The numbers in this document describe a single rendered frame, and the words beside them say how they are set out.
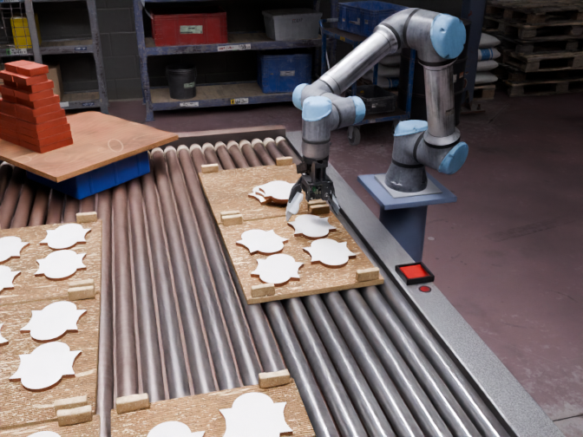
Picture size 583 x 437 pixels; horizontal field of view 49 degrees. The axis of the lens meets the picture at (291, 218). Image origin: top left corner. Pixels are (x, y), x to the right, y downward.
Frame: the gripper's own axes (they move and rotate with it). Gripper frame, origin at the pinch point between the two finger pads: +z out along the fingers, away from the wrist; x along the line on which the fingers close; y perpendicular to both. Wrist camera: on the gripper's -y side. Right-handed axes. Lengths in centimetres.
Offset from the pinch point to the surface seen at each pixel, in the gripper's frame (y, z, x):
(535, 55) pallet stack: -390, 63, 357
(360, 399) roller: 68, 4, -11
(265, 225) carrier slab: -5.3, 3.8, -12.5
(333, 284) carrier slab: 30.4, 2.9, -3.8
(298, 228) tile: 1.1, 2.4, -4.1
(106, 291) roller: 16, 5, -58
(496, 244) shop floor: -122, 100, 153
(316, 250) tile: 14.6, 2.1, -3.2
